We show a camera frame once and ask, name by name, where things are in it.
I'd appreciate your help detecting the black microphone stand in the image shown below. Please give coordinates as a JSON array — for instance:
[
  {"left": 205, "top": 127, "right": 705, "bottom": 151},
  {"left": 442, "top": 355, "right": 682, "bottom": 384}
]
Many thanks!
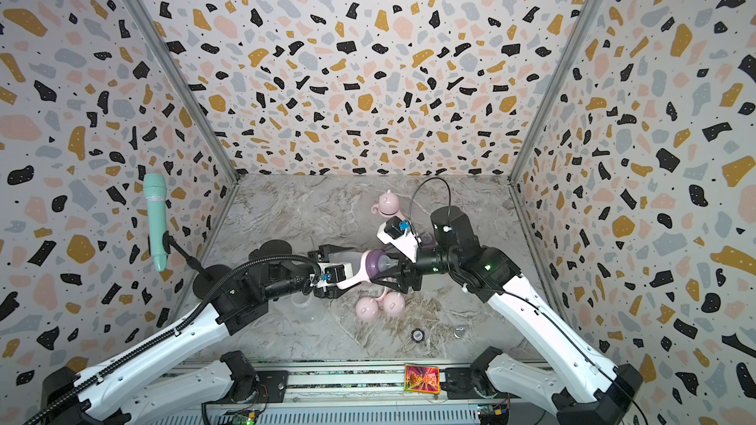
[{"left": 150, "top": 231, "right": 232, "bottom": 300}]

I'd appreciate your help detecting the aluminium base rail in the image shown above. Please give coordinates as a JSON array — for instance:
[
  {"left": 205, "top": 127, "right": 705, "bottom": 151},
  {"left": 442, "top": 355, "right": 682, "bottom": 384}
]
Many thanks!
[{"left": 117, "top": 359, "right": 621, "bottom": 425}]

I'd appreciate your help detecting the mint green microphone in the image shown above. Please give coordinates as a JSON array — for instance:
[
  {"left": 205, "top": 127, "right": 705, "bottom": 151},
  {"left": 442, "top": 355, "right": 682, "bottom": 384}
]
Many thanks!
[{"left": 144, "top": 173, "right": 169, "bottom": 273}]

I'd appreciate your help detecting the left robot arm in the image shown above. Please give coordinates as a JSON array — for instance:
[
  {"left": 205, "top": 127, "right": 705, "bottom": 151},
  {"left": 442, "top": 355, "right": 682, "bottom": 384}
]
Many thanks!
[{"left": 28, "top": 240, "right": 365, "bottom": 424}]

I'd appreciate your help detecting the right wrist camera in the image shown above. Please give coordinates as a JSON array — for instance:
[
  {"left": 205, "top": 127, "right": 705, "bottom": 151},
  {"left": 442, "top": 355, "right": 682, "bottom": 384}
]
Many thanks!
[{"left": 377, "top": 220, "right": 421, "bottom": 263}]

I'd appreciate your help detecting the pink bottle cap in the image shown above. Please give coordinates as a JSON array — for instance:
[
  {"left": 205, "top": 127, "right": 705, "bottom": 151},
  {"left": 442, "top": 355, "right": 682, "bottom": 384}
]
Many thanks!
[
  {"left": 374, "top": 190, "right": 401, "bottom": 218},
  {"left": 381, "top": 291, "right": 406, "bottom": 318},
  {"left": 354, "top": 297, "right": 381, "bottom": 323}
]

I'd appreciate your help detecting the small black round cap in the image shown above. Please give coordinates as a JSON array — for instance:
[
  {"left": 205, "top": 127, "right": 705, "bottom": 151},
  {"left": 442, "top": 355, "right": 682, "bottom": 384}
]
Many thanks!
[{"left": 411, "top": 329, "right": 425, "bottom": 344}]

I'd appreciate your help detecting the orange pink card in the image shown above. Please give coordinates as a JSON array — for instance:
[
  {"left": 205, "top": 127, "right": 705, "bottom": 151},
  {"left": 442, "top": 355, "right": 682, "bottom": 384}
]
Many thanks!
[{"left": 404, "top": 364, "right": 441, "bottom": 395}]

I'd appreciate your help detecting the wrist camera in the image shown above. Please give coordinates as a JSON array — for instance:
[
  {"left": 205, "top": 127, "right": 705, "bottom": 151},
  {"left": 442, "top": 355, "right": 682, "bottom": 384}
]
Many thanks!
[
  {"left": 312, "top": 262, "right": 354, "bottom": 300},
  {"left": 377, "top": 220, "right": 421, "bottom": 263}
]

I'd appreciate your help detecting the purple collar with nipple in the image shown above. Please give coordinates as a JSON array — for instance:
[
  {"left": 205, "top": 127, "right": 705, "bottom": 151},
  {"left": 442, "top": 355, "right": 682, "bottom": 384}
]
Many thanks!
[
  {"left": 365, "top": 250, "right": 392, "bottom": 279},
  {"left": 419, "top": 232, "right": 436, "bottom": 247}
]

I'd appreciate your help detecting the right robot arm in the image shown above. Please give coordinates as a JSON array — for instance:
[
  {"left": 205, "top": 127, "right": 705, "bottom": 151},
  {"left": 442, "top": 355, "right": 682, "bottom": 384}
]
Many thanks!
[{"left": 377, "top": 206, "right": 643, "bottom": 424}]

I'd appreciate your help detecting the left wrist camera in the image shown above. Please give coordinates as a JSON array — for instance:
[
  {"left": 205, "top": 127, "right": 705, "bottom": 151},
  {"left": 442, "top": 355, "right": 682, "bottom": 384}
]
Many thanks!
[{"left": 312, "top": 262, "right": 354, "bottom": 300}]

